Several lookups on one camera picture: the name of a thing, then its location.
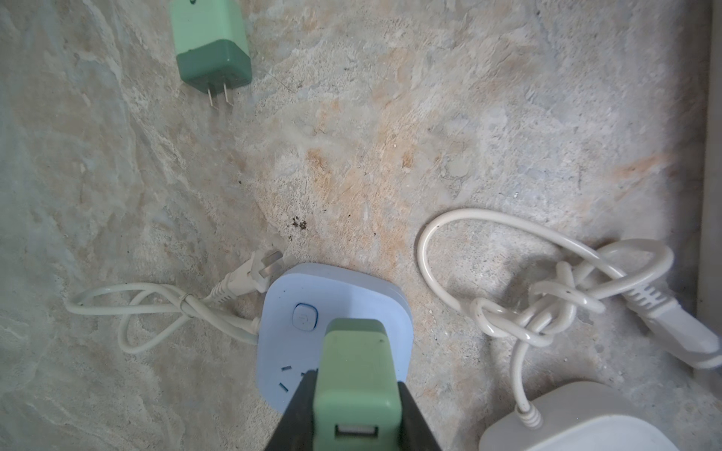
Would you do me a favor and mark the white long power strip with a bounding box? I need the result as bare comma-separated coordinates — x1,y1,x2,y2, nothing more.
698,1,721,334

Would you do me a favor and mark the white square power socket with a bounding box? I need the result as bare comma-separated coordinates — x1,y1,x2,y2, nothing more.
479,381,677,450

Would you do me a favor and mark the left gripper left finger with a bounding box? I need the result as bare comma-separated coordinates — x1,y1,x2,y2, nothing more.
265,370,318,451

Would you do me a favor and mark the blue square power socket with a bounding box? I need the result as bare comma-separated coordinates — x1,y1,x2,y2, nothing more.
256,263,414,413

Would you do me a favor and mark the green plug adapter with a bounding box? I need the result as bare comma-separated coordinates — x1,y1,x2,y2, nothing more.
312,319,402,450
169,0,253,103

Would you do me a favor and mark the blue socket white cable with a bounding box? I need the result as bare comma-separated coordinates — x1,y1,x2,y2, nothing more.
63,247,284,355

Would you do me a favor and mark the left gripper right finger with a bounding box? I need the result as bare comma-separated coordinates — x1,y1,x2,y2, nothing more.
398,381,441,451

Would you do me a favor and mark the white socket knotted cable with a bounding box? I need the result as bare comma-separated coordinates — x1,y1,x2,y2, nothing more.
416,207,722,430

